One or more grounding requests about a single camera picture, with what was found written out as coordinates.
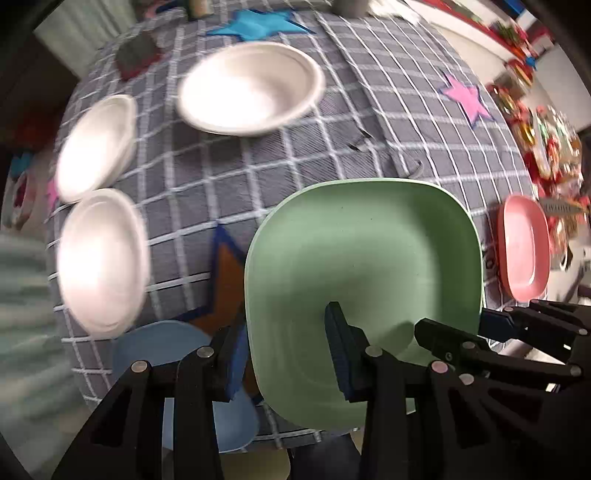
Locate pink square plate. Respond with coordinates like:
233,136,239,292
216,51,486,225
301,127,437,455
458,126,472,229
497,194,551,303

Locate green square plate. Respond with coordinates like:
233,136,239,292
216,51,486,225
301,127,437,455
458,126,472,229
245,179,483,430

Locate white paper bowl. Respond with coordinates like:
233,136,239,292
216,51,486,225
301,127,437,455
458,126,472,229
54,94,137,204
176,42,325,137
56,189,150,339

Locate pale green curtain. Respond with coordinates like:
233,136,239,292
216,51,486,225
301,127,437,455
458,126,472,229
0,232,90,479

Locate blue square plate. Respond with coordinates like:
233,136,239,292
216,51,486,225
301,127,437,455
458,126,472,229
113,317,259,454

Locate red festive decorations pile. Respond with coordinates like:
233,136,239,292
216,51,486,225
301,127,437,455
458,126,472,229
486,20,590,254

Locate pet food bowl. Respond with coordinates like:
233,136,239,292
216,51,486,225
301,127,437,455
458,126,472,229
1,171,37,231

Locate grey checked tablecloth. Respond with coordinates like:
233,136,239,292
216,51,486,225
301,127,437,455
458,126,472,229
44,6,539,451

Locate red phone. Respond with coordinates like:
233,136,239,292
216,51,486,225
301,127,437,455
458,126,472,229
115,31,161,82

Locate green lidded jar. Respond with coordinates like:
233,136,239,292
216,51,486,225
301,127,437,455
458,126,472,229
181,0,213,21

